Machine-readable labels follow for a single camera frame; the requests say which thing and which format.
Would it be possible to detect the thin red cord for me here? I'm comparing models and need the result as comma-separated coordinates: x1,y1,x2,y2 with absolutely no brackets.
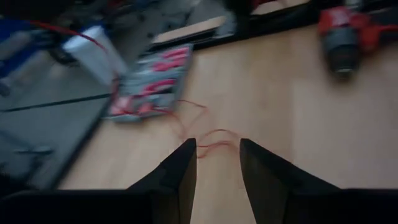
29,20,242,159

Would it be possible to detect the red cordless drill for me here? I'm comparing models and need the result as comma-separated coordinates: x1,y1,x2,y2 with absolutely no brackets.
317,0,398,78

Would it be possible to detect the white plastic object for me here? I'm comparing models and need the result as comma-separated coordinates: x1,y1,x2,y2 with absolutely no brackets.
62,24,129,85

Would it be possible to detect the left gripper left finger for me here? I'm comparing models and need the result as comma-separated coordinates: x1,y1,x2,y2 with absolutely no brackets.
127,138,198,224

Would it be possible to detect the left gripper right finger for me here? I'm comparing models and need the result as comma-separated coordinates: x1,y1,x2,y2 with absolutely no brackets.
239,138,340,224

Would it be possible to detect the grey plastic tool case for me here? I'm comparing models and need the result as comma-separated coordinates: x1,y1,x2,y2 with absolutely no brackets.
105,43,193,122

